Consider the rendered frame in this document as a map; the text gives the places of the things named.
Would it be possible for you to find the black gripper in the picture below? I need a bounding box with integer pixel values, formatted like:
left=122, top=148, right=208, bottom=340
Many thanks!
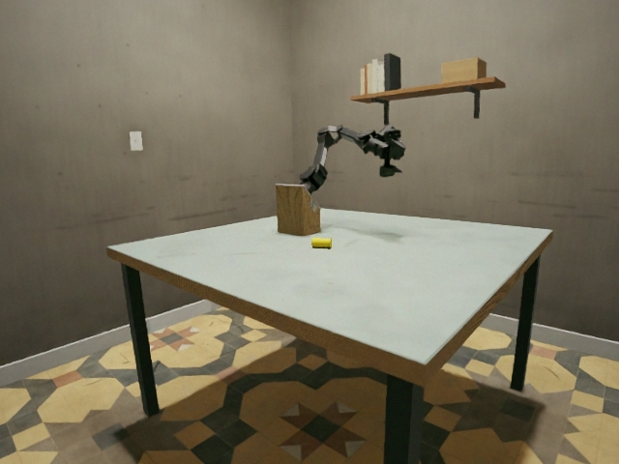
left=372, top=129, right=406, bottom=178

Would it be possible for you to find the yellow cylinder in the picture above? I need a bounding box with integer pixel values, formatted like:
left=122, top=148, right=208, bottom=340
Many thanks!
left=311, top=238, right=332, bottom=248

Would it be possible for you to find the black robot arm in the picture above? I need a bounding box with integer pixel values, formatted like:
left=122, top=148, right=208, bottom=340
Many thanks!
left=299, top=125, right=405, bottom=195

